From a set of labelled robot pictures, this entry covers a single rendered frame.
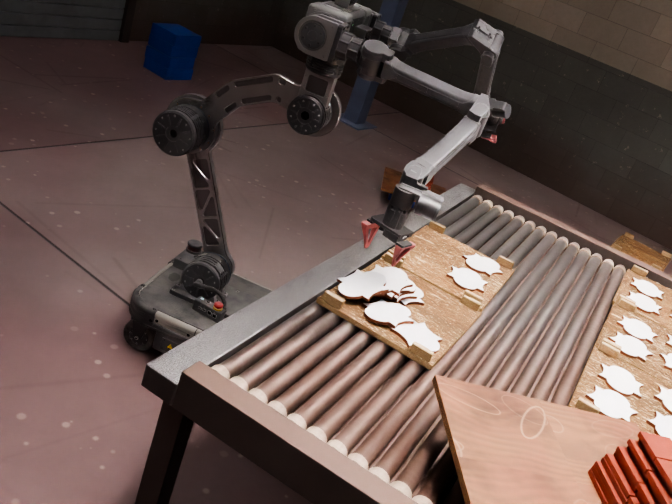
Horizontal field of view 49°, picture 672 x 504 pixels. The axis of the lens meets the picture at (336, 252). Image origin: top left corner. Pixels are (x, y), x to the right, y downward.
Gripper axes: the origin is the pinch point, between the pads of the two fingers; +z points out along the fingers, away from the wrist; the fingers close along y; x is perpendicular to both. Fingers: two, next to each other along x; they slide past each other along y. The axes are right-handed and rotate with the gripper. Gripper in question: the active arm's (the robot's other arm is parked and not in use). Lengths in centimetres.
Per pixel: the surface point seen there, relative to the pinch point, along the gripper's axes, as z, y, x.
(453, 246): 14, -10, 64
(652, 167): 48, -73, 539
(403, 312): 12.3, 11.3, 3.3
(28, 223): 108, -202, 24
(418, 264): 14.2, -6.3, 36.7
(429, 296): 14.3, 7.5, 23.2
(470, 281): 13.2, 8.4, 45.3
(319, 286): 16.4, -11.2, -5.2
